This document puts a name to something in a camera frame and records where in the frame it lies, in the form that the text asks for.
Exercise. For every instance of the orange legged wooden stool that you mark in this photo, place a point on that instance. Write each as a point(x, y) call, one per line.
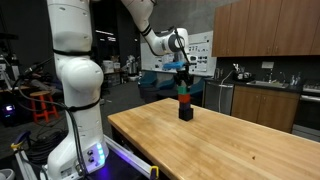
point(42, 100)

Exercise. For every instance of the stainless steel dishwasher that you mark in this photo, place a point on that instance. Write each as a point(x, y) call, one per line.
point(216, 98)

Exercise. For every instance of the black kitchen countertop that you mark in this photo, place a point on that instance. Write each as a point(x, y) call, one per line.
point(293, 89)

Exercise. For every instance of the chrome sink faucet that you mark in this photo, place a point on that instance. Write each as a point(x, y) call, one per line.
point(270, 77)

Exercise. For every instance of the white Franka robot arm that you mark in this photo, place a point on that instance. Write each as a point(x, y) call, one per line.
point(80, 76)

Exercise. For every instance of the purple header poster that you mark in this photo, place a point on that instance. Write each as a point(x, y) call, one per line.
point(159, 63)

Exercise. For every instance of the brown upper wall cabinets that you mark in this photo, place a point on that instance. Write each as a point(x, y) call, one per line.
point(266, 28)

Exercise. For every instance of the yellow bar clamp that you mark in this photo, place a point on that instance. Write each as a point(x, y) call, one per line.
point(16, 146)
point(153, 172)

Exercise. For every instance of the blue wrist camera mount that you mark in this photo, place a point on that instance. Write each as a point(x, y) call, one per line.
point(173, 65)

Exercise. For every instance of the brown lower sink cabinet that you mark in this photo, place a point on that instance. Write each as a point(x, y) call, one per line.
point(263, 108)

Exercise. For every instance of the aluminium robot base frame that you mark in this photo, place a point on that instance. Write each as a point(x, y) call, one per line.
point(130, 157)

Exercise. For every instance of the wooden butcher block table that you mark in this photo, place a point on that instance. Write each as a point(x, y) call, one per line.
point(216, 146)

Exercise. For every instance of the black computer with blue light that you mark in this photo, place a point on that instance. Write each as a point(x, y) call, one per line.
point(9, 113)

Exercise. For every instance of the green wooden block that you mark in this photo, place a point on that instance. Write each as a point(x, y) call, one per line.
point(183, 90)

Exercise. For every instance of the black wooden block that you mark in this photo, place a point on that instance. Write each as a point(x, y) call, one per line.
point(186, 114)

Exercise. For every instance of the white wall whiteboard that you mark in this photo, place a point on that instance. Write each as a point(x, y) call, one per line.
point(200, 38)

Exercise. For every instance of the white text poster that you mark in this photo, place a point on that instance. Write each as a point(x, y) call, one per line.
point(200, 57)

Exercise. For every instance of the red wooden block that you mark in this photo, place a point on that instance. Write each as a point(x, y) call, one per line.
point(184, 98)

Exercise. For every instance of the steel kitchen sink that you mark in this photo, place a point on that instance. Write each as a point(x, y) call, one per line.
point(267, 84)

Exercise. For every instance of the countertop coffee maker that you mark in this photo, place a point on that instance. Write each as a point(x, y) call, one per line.
point(242, 75)

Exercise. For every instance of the dark blue wooden block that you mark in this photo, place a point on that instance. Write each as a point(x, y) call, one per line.
point(185, 106)

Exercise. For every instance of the white wall outlet plate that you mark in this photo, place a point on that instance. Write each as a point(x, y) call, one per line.
point(267, 65)

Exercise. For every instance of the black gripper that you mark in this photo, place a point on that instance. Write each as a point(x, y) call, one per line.
point(183, 76)

